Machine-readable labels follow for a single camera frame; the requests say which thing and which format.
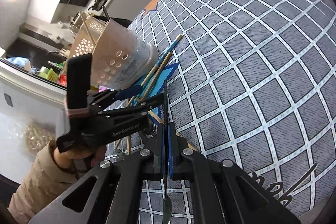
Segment plain wooden chopstick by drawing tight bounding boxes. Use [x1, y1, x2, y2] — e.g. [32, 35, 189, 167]
[126, 52, 172, 107]

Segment black thin spoon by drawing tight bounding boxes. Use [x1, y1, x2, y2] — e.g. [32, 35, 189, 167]
[162, 80, 172, 224]

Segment blue patterned wooden chopstick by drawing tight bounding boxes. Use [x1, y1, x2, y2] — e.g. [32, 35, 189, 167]
[141, 34, 183, 88]

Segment person's left hand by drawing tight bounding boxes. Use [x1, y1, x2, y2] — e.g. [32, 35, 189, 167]
[52, 145, 106, 169]

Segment beige plastic utensil holder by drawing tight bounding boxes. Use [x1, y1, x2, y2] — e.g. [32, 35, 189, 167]
[91, 19, 159, 90]

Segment bag of round nuts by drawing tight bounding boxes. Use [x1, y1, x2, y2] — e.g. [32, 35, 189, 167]
[23, 122, 55, 156]

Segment red plastic basket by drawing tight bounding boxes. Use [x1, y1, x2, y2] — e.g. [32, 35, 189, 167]
[59, 74, 67, 87]

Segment green plastic basket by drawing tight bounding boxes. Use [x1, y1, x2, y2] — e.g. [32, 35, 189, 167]
[39, 67, 59, 83]

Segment beige perforated storage cart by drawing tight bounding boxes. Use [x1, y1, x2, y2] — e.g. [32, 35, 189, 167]
[68, 15, 106, 58]

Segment black wok on stove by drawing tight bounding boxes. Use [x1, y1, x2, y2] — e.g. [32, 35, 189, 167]
[88, 0, 107, 11]

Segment grey checked star tablecloth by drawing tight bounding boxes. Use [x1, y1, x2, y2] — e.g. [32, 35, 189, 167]
[130, 0, 335, 223]

